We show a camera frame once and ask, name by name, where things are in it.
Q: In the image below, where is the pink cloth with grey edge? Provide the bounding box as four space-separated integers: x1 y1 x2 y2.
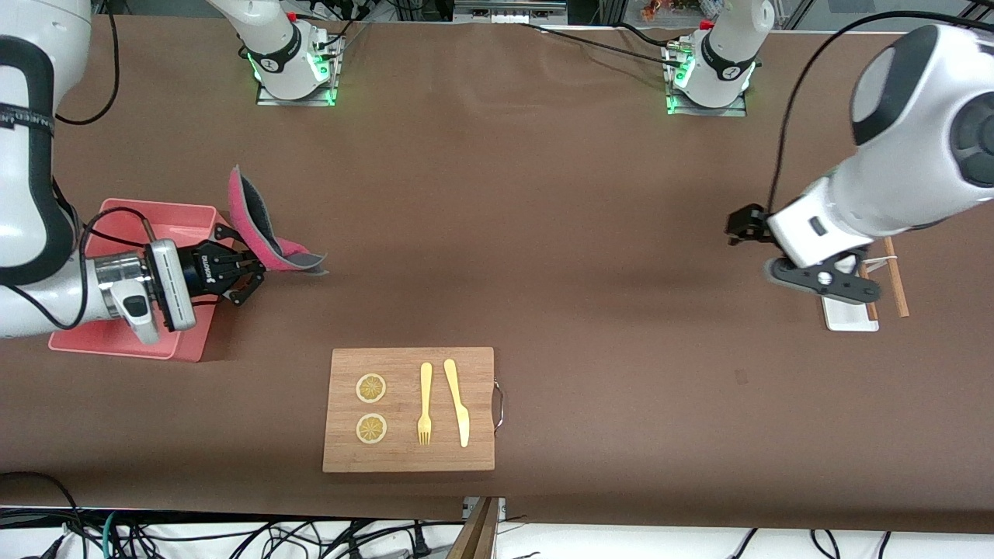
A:
227 165 330 276

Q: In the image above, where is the pink plastic bin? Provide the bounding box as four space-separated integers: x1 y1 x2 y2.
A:
48 198 220 363

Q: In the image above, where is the wooden rack rod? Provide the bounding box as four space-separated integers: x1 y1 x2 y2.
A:
858 264 879 321
883 237 910 318

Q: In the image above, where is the yellow plastic fork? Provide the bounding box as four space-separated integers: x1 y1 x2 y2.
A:
418 362 433 446

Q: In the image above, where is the wooden cutting board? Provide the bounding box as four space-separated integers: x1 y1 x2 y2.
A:
322 347 496 474

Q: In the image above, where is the yellow plastic knife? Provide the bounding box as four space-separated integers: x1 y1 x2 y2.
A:
443 358 471 449

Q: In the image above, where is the wooden stand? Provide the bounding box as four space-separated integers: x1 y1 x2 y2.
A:
447 497 506 559

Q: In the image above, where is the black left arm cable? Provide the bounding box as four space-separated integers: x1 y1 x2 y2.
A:
767 8 994 214

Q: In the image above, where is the black cable across table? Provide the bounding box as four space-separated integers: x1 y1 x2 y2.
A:
497 19 688 67

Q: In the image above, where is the black right arm hanging cable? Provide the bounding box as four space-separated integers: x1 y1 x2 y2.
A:
54 12 119 125

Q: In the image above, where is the black looped floor cable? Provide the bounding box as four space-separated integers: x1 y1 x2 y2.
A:
0 471 82 559

